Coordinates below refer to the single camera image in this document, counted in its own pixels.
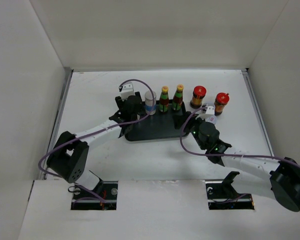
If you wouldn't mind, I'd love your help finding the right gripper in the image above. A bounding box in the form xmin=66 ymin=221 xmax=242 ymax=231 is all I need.
xmin=172 ymin=111 xmax=208 ymax=151

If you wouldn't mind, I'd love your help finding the blue label jar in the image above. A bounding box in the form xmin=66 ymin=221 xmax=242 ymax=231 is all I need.
xmin=144 ymin=90 xmax=157 ymax=116

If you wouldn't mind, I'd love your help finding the green sauce bottle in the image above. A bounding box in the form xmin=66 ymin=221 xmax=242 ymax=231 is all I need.
xmin=158 ymin=86 xmax=169 ymax=113
xmin=172 ymin=84 xmax=184 ymax=112

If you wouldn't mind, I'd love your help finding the white lid spice jar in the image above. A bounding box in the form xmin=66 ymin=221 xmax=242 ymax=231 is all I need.
xmin=206 ymin=115 xmax=218 ymax=125
xmin=204 ymin=101 xmax=215 ymax=108

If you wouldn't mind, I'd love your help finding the red lid jar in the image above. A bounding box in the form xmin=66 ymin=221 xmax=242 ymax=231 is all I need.
xmin=214 ymin=92 xmax=230 ymax=116
xmin=190 ymin=85 xmax=207 ymax=109

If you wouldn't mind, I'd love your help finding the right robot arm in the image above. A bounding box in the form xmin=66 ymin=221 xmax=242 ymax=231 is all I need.
xmin=173 ymin=111 xmax=300 ymax=212

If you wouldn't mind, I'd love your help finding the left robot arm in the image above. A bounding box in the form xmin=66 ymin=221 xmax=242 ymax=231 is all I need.
xmin=46 ymin=92 xmax=144 ymax=200

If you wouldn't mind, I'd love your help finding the black plastic tray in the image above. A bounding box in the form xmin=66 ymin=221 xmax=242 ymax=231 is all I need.
xmin=125 ymin=100 xmax=186 ymax=142

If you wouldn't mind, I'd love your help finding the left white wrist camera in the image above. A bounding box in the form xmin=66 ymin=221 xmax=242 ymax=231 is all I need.
xmin=119 ymin=81 xmax=134 ymax=101

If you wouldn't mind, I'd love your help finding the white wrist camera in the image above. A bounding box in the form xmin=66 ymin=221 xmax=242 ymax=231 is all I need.
xmin=119 ymin=81 xmax=134 ymax=101
xmin=195 ymin=105 xmax=215 ymax=120

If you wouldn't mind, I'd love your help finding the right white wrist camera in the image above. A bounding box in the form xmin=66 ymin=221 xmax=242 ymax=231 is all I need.
xmin=195 ymin=105 xmax=215 ymax=120

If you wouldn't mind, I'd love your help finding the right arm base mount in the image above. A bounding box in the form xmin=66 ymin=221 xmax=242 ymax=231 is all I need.
xmin=205 ymin=171 xmax=255 ymax=210

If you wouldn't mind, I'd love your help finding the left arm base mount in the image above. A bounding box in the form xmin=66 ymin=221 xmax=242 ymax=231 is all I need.
xmin=68 ymin=180 xmax=119 ymax=211

